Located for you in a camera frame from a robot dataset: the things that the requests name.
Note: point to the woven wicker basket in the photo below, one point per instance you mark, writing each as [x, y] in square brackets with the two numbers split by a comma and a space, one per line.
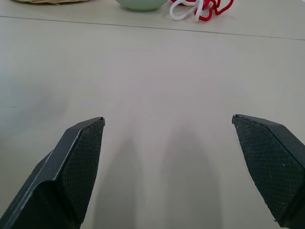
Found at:
[51, 1]

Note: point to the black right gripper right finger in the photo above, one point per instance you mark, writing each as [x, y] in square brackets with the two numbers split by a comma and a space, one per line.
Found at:
[269, 162]

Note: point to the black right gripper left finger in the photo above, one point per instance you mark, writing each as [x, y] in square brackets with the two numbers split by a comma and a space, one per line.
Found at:
[59, 176]

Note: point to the pale green ceramic bowl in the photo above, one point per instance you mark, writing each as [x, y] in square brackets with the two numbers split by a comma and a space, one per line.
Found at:
[140, 4]

